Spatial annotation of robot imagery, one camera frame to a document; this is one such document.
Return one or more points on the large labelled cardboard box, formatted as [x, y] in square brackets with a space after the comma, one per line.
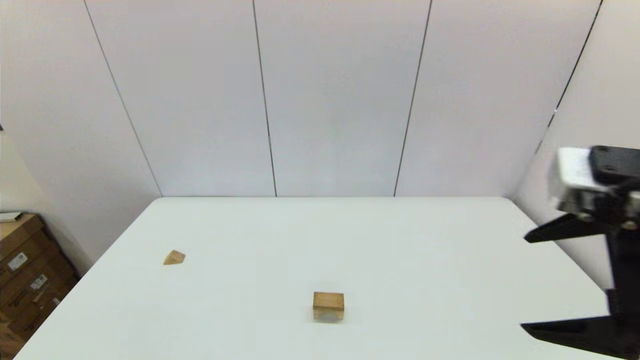
[25, 280]

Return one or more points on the triangular wooden building block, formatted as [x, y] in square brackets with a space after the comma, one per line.
[173, 258]

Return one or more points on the flat white object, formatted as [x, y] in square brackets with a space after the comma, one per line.
[10, 217]

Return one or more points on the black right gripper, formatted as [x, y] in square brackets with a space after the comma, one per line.
[627, 265]

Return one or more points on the rectangular wooden building block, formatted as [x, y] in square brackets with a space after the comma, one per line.
[328, 300]

